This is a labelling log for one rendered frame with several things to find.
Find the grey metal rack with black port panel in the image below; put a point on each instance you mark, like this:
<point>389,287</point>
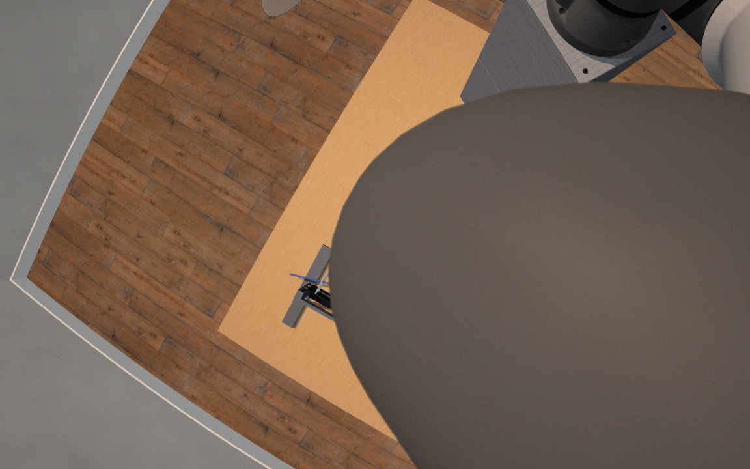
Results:
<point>309,290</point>

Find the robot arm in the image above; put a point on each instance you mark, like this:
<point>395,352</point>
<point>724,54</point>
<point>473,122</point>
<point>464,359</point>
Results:
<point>558,277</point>

